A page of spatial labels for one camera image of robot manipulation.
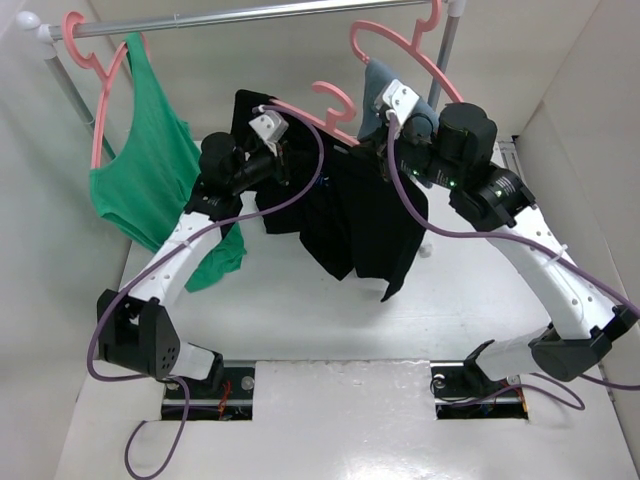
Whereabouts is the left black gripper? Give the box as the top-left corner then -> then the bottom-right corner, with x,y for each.
228,136 -> 313,194

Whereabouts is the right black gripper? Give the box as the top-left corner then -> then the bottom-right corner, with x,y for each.
349,116 -> 465,191

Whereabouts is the black t shirt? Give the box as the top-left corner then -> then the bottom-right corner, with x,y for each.
253,115 -> 425,300

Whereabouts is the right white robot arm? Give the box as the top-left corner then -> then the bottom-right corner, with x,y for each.
362,102 -> 639,394

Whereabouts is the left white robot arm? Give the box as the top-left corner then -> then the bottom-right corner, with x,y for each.
87,126 -> 289,397

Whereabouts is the pink hanger with denim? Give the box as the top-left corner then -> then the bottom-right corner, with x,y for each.
349,1 -> 466,109

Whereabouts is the pink hanger with tank top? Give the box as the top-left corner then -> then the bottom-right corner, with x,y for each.
61,10 -> 151,169

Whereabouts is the blue denim garment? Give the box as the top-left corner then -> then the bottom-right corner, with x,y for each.
357,57 -> 441,144

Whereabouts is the green tank top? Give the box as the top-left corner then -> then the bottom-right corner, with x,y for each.
89,32 -> 248,294

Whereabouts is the metal clothes rack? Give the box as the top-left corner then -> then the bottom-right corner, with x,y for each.
15,0 -> 469,259

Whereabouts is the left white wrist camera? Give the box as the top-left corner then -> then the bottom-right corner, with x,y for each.
249,110 -> 289,155

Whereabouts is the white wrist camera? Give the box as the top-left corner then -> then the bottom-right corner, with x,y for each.
374,79 -> 420,127
249,110 -> 289,155

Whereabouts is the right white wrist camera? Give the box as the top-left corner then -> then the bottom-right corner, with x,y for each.
374,79 -> 420,127

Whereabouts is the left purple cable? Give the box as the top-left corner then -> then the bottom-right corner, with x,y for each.
86,102 -> 326,479

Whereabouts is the purple cable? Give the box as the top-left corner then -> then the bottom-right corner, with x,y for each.
387,112 -> 640,411
86,102 -> 326,479

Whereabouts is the aluminium rail right side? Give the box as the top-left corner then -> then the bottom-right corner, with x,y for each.
497,140 -> 519,173

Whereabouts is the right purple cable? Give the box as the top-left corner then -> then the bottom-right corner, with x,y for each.
387,112 -> 640,411

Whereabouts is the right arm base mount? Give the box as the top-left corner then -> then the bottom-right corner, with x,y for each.
429,340 -> 529,420

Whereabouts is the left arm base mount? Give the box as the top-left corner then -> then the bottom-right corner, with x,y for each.
186,361 -> 256,422

